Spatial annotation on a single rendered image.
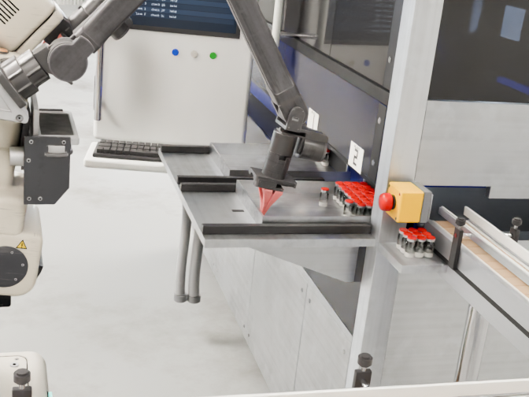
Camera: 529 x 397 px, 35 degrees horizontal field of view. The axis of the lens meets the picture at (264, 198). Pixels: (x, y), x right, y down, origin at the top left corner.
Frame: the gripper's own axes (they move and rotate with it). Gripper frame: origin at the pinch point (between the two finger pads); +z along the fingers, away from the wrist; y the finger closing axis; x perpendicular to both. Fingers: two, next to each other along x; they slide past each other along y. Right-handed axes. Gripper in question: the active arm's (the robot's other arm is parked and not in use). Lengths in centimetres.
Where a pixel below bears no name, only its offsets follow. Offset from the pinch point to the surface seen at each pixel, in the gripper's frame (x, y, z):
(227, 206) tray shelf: 8.9, -5.9, 3.4
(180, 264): 96, 11, 57
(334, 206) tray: 8.7, 21.2, -1.7
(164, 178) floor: 294, 44, 88
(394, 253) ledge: -20.2, 25.2, -2.5
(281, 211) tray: 5.2, 6.6, 0.9
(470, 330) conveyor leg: -34, 41, 7
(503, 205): 16, 74, -9
